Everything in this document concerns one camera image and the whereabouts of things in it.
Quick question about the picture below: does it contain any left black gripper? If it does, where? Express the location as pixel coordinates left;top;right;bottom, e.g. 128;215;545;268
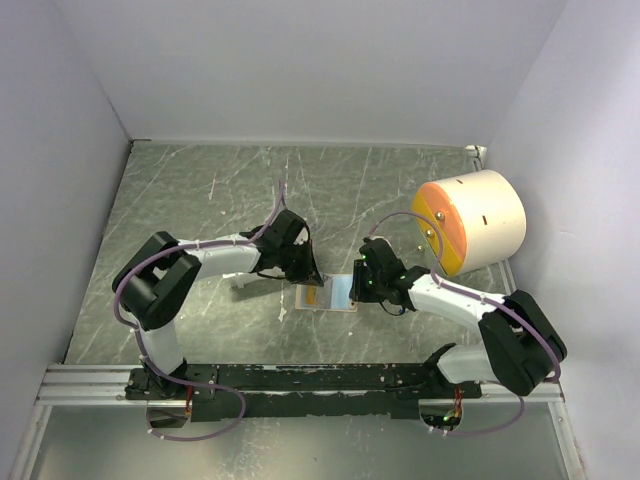
278;239;325;288

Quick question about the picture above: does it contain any gold VIP card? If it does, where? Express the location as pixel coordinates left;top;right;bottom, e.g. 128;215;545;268
296;285;321;308

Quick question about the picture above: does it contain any beige card holder wallet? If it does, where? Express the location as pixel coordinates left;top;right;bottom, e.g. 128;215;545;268
295;274;357;313

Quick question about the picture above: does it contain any white diamond VIP card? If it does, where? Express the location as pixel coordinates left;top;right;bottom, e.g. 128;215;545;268
320;274;352;310

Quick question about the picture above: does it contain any white card tray box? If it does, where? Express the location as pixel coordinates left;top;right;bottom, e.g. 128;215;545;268
223;273;261;289

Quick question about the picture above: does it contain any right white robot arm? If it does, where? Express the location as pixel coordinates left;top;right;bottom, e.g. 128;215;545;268
351;238;567;398

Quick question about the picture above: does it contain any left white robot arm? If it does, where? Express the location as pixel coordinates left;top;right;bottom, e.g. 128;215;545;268
112;209;324;399

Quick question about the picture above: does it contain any large cream cylinder drum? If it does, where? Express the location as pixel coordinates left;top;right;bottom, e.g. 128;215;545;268
411;170;526;277

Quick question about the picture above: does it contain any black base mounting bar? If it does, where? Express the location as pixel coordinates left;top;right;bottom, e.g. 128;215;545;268
124;362;486;424

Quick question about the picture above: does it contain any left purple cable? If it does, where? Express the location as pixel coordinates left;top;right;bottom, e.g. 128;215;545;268
113;179;289;441

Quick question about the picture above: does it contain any purple cable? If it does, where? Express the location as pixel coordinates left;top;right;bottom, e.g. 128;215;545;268
113;179;289;441
367;212;564;436

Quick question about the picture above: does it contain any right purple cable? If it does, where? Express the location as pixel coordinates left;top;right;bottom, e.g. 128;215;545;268
367;212;564;436

